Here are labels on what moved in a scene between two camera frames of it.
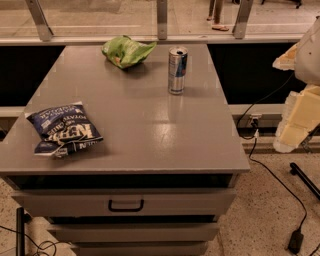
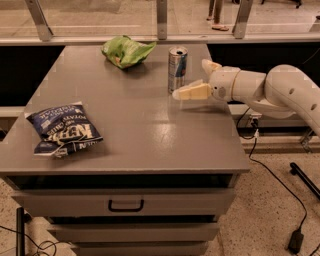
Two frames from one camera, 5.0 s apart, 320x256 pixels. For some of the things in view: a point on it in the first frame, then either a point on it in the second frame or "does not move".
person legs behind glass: (215, 14) does not move
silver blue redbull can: (177, 69) does not move
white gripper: (309, 56) → (224, 84)
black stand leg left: (21, 219) does not move
